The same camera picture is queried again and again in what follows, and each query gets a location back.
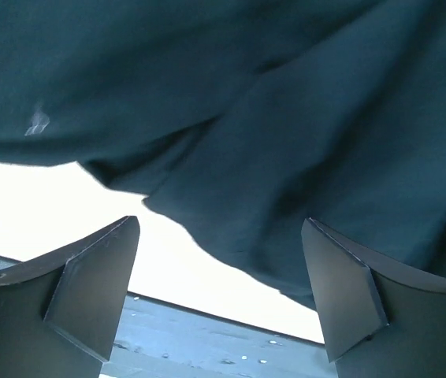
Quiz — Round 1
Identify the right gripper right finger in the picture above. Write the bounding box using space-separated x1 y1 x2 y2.
302 219 446 378

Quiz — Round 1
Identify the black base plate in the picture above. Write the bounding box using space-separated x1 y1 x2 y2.
0 254 336 378

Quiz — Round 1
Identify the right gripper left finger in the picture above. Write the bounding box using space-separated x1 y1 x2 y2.
0 216 140 378

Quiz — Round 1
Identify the black t shirt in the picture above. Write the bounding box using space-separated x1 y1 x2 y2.
0 1 446 308

